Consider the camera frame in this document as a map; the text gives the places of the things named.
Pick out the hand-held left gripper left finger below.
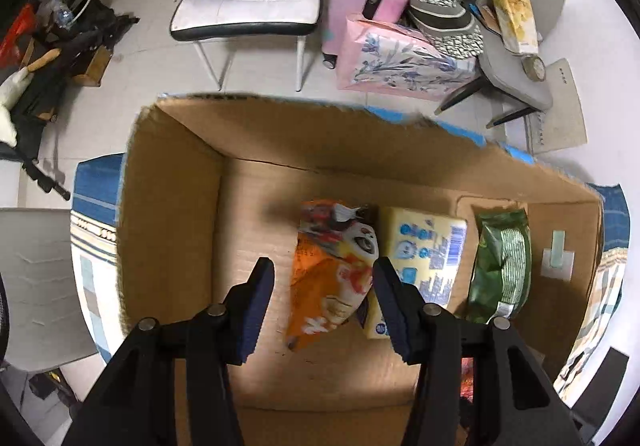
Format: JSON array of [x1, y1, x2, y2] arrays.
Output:
[[61, 257, 276, 446]]

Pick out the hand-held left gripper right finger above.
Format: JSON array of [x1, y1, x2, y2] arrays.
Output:
[[372, 257, 583, 446]]

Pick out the yellow tissue packet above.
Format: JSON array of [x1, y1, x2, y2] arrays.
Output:
[[363, 206, 468, 341]]

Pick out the orange snack packet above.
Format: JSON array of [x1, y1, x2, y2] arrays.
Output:
[[285, 199, 379, 352]]

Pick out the large cardboard box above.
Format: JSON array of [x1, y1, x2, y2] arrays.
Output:
[[116, 95, 605, 446]]

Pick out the green snack packet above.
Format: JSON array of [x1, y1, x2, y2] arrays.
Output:
[[467, 209, 532, 325]]

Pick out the blue patterned blanket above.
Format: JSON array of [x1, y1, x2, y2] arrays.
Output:
[[70, 153, 126, 364]]

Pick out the pink floral bag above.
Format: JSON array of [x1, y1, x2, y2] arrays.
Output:
[[335, 14, 478, 102]]

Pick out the grey floor mat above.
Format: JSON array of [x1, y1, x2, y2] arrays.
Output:
[[522, 58, 588, 156]]

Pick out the grey chair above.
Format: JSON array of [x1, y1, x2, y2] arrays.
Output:
[[434, 0, 567, 128]]

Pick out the tape roll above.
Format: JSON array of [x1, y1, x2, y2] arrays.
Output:
[[521, 55, 547, 83]]

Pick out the white cushioned bench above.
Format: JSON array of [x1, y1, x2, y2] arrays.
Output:
[[170, 0, 328, 92]]

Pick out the patterned cloth pile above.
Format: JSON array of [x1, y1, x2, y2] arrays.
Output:
[[401, 0, 487, 60]]

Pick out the white plush toy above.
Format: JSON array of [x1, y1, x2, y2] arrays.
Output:
[[0, 68, 32, 145]]

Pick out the yellow paper bag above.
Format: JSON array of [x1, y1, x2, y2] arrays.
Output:
[[490, 0, 540, 56]]

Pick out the dark clutter pile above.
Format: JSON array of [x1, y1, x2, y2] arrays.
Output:
[[0, 0, 141, 201]]

